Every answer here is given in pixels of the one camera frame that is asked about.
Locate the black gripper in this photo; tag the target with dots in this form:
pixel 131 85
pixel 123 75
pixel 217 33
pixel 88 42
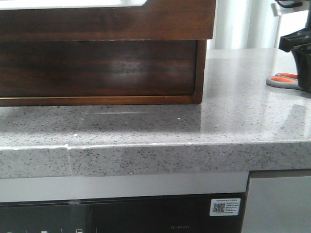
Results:
pixel 299 44

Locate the grey orange handled scissors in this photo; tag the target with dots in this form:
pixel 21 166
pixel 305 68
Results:
pixel 284 80

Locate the wooden drawer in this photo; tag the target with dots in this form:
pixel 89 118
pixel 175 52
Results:
pixel 97 70
pixel 154 20

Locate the dark wooden drawer cabinet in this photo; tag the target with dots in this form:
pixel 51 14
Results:
pixel 199 72

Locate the white curtain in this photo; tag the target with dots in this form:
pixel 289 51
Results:
pixel 244 24

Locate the grey cabinet door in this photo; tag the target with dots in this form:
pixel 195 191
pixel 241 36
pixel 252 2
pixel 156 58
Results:
pixel 278 205

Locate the white QR code sticker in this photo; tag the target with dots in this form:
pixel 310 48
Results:
pixel 225 207

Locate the black built-in appliance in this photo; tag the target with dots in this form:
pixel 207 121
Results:
pixel 149 214

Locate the white item on cabinet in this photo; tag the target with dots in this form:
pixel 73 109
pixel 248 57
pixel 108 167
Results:
pixel 59 4

